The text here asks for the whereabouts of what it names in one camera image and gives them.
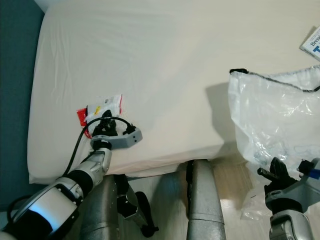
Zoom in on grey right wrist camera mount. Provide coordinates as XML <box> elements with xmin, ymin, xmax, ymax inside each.
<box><xmin>265</xmin><ymin>159</ymin><xmax>320</xmax><ymax>213</ymax></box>

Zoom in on silver robot leg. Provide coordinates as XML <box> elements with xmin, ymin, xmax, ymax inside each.
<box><xmin>185</xmin><ymin>159</ymin><xmax>227</xmax><ymax>240</ymax></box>
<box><xmin>80</xmin><ymin>175</ymin><xmax>158</xmax><ymax>240</ymax></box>

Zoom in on silver left robot leg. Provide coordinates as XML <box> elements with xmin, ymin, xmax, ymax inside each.
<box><xmin>80</xmin><ymin>175</ymin><xmax>158</xmax><ymax>240</ymax></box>

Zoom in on white book blue letters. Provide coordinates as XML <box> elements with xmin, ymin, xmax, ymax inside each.
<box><xmin>300</xmin><ymin>26</ymin><xmax>320</xmax><ymax>62</ymax></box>

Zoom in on red white snack wrapper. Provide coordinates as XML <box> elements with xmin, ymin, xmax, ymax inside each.
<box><xmin>76</xmin><ymin>94</ymin><xmax>124</xmax><ymax>138</ymax></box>

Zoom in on silver right robot leg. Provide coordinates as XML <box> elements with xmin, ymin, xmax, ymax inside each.
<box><xmin>185</xmin><ymin>159</ymin><xmax>227</xmax><ymax>240</ymax></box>

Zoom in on clear plastic trash bag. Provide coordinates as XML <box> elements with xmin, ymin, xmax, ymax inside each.
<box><xmin>228</xmin><ymin>67</ymin><xmax>320</xmax><ymax>221</ymax></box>

